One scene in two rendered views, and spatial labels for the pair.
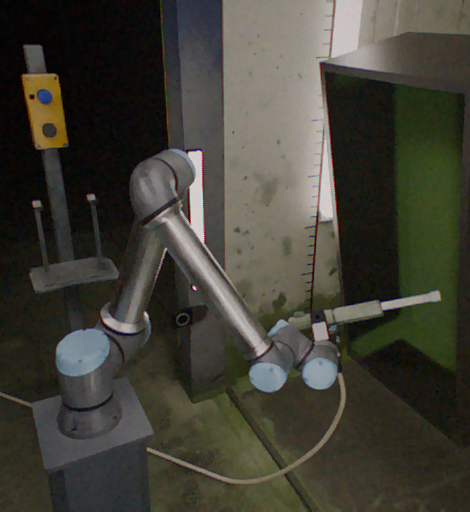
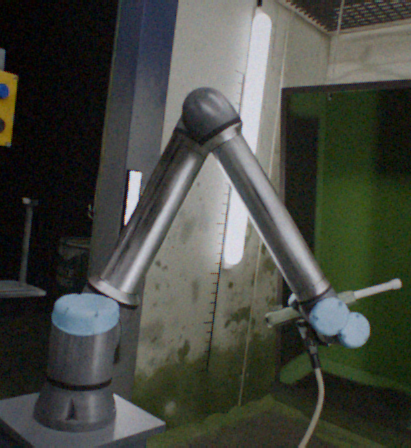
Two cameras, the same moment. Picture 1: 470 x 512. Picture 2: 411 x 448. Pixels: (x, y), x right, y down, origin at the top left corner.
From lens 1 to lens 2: 0.95 m
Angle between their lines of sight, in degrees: 31
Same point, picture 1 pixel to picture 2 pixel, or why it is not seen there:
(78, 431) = (77, 419)
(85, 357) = (102, 311)
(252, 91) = not seen: hidden behind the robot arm
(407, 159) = (322, 195)
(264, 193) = (183, 230)
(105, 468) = not seen: outside the picture
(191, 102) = (138, 126)
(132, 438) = (144, 428)
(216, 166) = not seen: hidden behind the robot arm
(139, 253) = (163, 198)
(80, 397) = (86, 368)
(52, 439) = (39, 433)
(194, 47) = (147, 80)
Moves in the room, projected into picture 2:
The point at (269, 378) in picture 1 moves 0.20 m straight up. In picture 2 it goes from (337, 315) to (349, 229)
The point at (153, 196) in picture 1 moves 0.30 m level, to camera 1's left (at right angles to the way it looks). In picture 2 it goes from (226, 107) to (94, 80)
